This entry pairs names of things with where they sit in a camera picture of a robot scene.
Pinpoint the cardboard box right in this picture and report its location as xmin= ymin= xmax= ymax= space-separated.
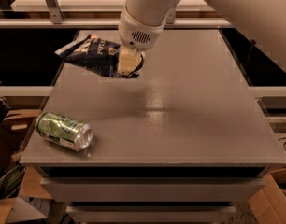
xmin=248 ymin=168 xmax=286 ymax=224

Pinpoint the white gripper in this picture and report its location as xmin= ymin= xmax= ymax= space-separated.
xmin=117 ymin=7 xmax=165 ymax=76

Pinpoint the green soda can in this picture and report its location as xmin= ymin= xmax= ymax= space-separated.
xmin=35 ymin=112 xmax=93 ymax=152

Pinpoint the cardboard box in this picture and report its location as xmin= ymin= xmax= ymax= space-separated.
xmin=0 ymin=109 xmax=51 ymax=224
xmin=248 ymin=168 xmax=286 ymax=224

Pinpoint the lower grey drawer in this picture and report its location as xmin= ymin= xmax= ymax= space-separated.
xmin=66 ymin=206 xmax=236 ymax=224

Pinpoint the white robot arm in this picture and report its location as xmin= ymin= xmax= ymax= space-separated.
xmin=119 ymin=0 xmax=286 ymax=73

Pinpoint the upper grey drawer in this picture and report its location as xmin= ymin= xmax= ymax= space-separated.
xmin=40 ymin=178 xmax=265 ymax=202

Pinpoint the grey drawer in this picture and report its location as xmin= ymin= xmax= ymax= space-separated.
xmin=40 ymin=178 xmax=265 ymax=202
xmin=66 ymin=206 xmax=236 ymax=224

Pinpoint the cardboard box left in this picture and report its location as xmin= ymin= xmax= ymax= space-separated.
xmin=0 ymin=109 xmax=51 ymax=224

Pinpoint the grey metal rail frame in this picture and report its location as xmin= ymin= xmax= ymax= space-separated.
xmin=0 ymin=0 xmax=232 ymax=29

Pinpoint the blue chip bag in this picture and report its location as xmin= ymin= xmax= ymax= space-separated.
xmin=55 ymin=34 xmax=144 ymax=78

